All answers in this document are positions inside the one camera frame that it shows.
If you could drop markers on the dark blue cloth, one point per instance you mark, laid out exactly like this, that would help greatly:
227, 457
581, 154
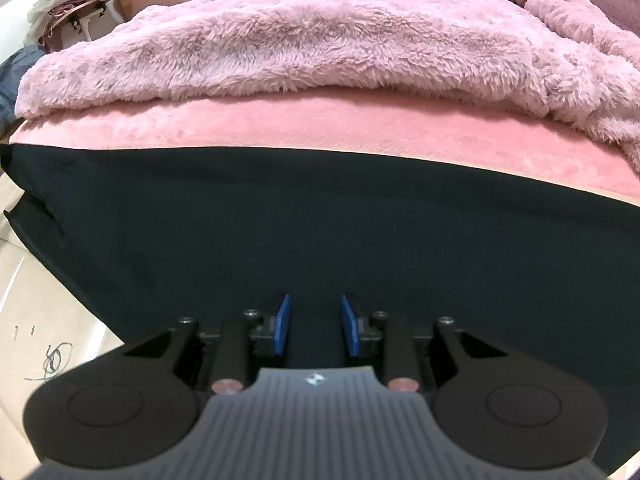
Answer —
17, 80

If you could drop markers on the black pants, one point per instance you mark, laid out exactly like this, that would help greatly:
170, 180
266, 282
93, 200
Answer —
310, 230

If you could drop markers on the pink bed sheet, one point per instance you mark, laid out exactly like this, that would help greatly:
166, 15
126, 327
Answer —
310, 127

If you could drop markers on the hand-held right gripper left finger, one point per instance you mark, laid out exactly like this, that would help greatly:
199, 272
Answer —
283, 327

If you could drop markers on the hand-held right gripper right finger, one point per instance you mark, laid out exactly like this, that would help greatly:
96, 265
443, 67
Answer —
349, 327

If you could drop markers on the fluffy pink blanket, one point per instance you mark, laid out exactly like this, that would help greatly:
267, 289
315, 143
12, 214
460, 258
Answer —
320, 45

